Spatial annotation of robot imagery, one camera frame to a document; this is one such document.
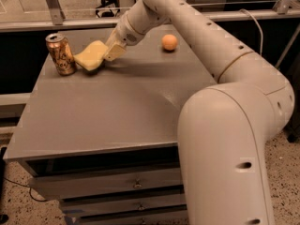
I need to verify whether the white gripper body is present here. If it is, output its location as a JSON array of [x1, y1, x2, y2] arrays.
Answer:
[[114, 13, 144, 46]]

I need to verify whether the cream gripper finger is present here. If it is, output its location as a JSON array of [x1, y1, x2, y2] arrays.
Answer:
[[105, 31, 115, 47], [104, 43, 126, 61]]

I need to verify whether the orange soda can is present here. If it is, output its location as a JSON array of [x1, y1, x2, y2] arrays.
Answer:
[[45, 33, 77, 76]]

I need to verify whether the middle drawer knob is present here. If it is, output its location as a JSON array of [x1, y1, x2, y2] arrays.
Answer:
[[138, 203, 146, 211]]

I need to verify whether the metal railing frame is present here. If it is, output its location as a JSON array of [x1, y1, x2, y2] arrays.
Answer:
[[0, 0, 300, 31]]

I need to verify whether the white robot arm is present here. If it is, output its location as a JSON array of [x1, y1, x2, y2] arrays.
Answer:
[[108, 0, 294, 225]]

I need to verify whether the white cable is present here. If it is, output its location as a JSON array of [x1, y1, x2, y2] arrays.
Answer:
[[239, 8, 264, 56]]

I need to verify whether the grey drawer cabinet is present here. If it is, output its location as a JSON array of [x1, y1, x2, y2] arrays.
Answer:
[[5, 25, 215, 225]]

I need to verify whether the drawer knob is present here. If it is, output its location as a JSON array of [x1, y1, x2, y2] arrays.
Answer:
[[133, 179, 143, 189], [138, 203, 146, 211]]

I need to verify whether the orange ball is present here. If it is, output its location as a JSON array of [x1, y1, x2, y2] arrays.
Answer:
[[161, 34, 178, 52]]

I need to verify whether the black floor cable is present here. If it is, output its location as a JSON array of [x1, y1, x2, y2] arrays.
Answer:
[[3, 176, 50, 203]]

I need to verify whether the top drawer knob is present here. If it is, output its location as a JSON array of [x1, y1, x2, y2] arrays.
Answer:
[[133, 179, 143, 189]]

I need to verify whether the black office chair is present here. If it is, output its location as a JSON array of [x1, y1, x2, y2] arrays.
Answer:
[[95, 0, 120, 18]]

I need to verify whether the yellow sponge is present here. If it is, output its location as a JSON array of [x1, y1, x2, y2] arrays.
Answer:
[[74, 40, 108, 71]]

